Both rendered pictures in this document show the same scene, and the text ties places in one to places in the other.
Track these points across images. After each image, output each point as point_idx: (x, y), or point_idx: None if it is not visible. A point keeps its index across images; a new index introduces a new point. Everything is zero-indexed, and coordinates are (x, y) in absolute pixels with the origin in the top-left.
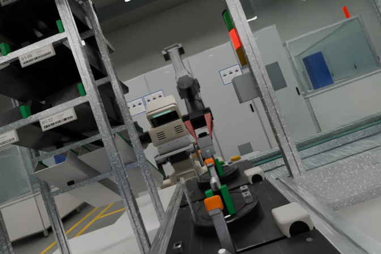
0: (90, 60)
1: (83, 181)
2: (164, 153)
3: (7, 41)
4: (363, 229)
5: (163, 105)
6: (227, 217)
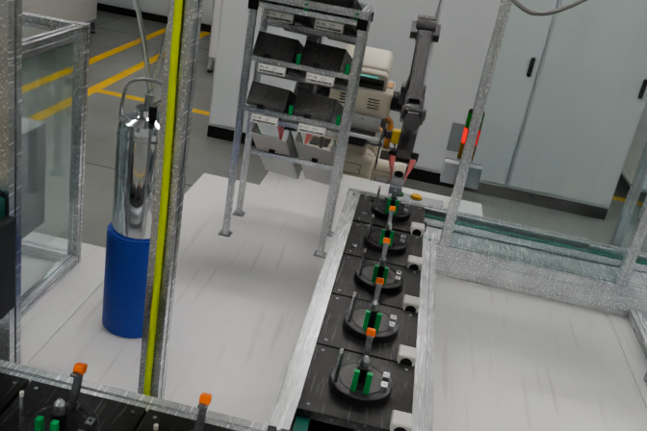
0: None
1: (283, 156)
2: None
3: None
4: (451, 290)
5: (372, 63)
6: None
